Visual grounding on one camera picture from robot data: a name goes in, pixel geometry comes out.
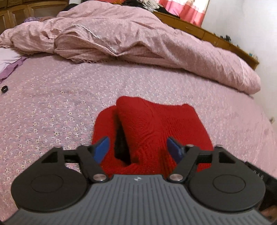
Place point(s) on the small black object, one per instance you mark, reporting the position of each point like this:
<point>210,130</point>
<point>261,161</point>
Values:
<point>3,89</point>

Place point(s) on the pile of dark clothes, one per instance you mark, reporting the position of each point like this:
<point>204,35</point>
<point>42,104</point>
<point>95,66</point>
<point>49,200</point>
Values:
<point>140,3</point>

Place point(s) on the red curtain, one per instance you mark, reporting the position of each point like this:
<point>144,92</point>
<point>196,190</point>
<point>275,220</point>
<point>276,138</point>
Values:
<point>190,10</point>

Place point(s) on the pink floral bed sheet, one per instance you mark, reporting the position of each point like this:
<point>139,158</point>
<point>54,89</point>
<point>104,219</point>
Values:
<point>54,97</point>

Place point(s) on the wooden bedside frame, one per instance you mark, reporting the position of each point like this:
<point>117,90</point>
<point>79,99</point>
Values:
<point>194,27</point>

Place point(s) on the red knitted cardigan sweater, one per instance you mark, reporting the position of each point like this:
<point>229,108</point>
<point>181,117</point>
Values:
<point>151,125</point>

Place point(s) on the white and purple pillow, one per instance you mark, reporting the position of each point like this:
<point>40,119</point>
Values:
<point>6,56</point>

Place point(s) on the pink quilt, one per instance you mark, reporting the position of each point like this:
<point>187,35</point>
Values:
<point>129,32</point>

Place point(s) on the purple cloth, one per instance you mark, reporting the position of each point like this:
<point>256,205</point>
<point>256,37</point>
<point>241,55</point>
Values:
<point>31,19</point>

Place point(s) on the small light trinket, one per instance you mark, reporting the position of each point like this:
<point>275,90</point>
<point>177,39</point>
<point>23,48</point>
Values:
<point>252,55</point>

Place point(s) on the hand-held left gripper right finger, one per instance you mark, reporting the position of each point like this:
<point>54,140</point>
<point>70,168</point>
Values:
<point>175,149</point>

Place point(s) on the small dark trinket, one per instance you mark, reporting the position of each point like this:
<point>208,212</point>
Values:
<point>226,37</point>

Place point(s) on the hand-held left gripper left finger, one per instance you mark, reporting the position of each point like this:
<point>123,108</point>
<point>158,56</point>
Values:
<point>101,149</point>

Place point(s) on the wooden headboard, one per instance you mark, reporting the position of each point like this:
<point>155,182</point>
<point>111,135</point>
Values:
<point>17,15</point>

